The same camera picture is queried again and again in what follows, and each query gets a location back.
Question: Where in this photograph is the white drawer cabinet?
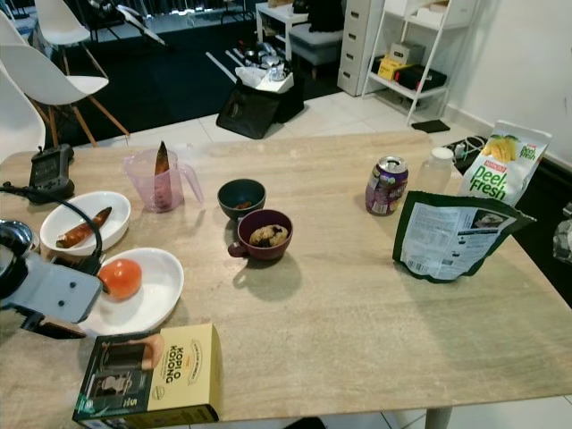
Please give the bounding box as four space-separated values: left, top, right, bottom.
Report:
337 0 387 97

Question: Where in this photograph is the small beige box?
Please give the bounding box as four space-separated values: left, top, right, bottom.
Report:
388 41 426 66

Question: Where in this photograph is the dark teal bowl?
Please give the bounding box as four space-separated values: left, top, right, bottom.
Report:
218 178 267 222

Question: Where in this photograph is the white oval bowl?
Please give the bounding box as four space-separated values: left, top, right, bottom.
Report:
79 248 185 337
64 190 131 257

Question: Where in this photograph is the white side table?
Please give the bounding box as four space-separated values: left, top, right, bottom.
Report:
255 0 293 60

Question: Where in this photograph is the brown pointed root piece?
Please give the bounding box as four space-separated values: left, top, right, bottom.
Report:
153 140 172 205

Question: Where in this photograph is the beige wooden table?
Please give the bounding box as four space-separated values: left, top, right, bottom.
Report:
0 130 572 429

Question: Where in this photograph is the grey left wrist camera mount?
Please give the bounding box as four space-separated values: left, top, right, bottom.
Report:
13 253 105 324

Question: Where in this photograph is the dark green pouch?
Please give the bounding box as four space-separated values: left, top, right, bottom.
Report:
391 190 534 285

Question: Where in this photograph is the red tomato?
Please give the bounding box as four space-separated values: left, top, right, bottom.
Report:
98 259 144 301

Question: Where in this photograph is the orange sweet potato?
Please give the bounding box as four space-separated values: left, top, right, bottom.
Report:
56 206 114 250

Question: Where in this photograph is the grey ottoman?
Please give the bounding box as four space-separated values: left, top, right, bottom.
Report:
290 22 346 80

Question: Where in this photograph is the clear bottle white cap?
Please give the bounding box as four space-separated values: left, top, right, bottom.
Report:
418 146 457 196

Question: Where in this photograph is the black bin white liner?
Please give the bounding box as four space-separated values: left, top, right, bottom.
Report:
215 54 310 140

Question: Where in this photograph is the white shelf unit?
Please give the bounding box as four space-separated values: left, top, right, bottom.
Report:
366 0 485 126

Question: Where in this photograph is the maroon mug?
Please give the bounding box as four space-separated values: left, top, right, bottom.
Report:
228 209 294 262

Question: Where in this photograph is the brown muffin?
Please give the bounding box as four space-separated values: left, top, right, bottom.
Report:
250 224 289 248

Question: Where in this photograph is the white shell chair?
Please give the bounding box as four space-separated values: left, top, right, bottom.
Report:
34 0 118 72
0 67 47 171
0 9 33 47
0 45 131 149

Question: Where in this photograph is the yellow black coffee box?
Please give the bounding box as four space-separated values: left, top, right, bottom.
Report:
71 323 223 429

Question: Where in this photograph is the small black doormat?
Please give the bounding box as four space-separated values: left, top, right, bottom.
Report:
410 117 453 136

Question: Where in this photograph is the black floor mat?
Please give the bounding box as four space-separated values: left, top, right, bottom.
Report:
54 0 341 144

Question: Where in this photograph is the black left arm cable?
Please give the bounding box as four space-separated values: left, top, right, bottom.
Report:
0 181 108 271

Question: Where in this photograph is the small yellow box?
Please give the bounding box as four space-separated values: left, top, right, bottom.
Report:
375 55 413 82

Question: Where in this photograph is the purple drink can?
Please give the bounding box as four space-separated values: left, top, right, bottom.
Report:
365 155 409 217

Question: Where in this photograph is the pink measuring jug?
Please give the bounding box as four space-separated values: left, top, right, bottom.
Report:
122 148 205 214

